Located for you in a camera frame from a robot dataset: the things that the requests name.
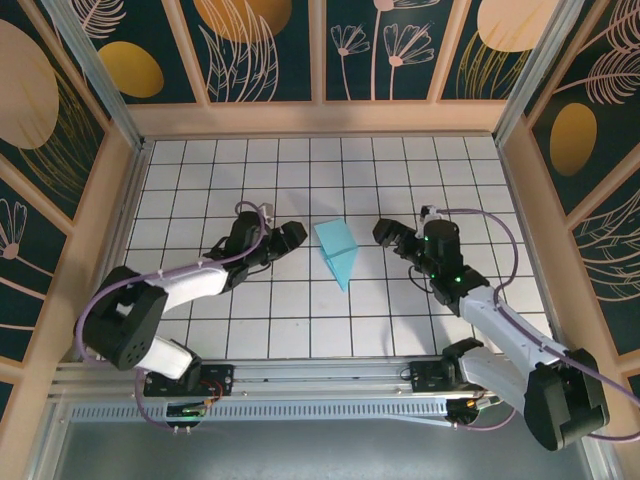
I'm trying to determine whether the light blue cloth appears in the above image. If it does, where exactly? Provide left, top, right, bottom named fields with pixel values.
left=312, top=218, right=361, bottom=293

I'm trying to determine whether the grey metal sheet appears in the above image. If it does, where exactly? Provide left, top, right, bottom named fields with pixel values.
left=29, top=394, right=616, bottom=480

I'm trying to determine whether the small circuit board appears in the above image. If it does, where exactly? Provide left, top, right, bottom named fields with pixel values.
left=166, top=402, right=207, bottom=419
left=447, top=394, right=503, bottom=416

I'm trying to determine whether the framed leaf picture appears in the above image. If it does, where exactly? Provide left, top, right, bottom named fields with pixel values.
left=178, top=0, right=315, bottom=105

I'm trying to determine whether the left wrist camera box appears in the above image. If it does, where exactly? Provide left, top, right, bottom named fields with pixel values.
left=229, top=210, right=269, bottom=251

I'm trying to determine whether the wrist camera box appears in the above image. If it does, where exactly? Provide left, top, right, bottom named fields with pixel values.
left=421, top=216, right=462, bottom=269
left=229, top=210, right=269, bottom=251

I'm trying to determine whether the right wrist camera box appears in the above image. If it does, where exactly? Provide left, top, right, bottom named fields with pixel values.
left=421, top=216, right=462, bottom=269

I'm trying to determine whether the purple cable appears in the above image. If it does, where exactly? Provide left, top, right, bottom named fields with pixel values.
left=422, top=207, right=640, bottom=444
left=74, top=199, right=275, bottom=435

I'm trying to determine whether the aluminium front rail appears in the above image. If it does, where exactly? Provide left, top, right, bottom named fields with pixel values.
left=49, top=353, right=596, bottom=401

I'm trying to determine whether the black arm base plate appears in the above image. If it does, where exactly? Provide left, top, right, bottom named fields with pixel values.
left=143, top=363, right=236, bottom=399
left=408, top=360, right=501, bottom=396

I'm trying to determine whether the pink flowers wall panel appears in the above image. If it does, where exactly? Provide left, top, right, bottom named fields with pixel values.
left=324, top=0, right=449, bottom=103

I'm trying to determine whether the slotted cable duct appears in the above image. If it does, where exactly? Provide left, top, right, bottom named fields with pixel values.
left=69, top=397, right=454, bottom=426

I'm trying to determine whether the fern leaf wall panel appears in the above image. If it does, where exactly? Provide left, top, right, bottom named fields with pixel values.
left=529, top=0, right=640, bottom=217

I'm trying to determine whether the leaf outline wall panel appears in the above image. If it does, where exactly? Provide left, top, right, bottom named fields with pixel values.
left=572, top=184, right=640, bottom=357

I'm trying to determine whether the aluminium frame post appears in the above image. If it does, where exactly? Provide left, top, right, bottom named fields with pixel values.
left=42, top=0, right=149, bottom=151
left=491, top=0, right=587, bottom=146

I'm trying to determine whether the yellow oval wall panel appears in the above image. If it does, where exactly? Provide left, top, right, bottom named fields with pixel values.
left=67, top=0, right=207, bottom=106

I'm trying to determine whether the small pale disc wall panel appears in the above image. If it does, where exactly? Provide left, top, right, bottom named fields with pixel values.
left=438, top=0, right=569, bottom=101

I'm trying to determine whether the single flower wall panel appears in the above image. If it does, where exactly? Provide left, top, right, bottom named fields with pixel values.
left=0, top=174, right=70, bottom=364

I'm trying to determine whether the large pale disc wall panel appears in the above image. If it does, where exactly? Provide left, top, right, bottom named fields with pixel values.
left=0, top=0, right=110, bottom=224

